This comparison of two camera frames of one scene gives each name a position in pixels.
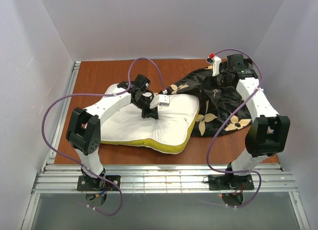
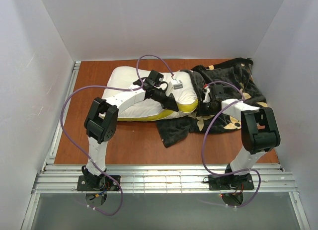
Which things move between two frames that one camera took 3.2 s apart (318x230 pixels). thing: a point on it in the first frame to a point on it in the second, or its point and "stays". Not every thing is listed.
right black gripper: (222, 79) to (207, 106)
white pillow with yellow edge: (172, 132) to (182, 84)
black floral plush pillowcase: (222, 109) stays
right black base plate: (230, 182) stays
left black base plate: (85, 183) stays
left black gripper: (149, 113) to (164, 99)
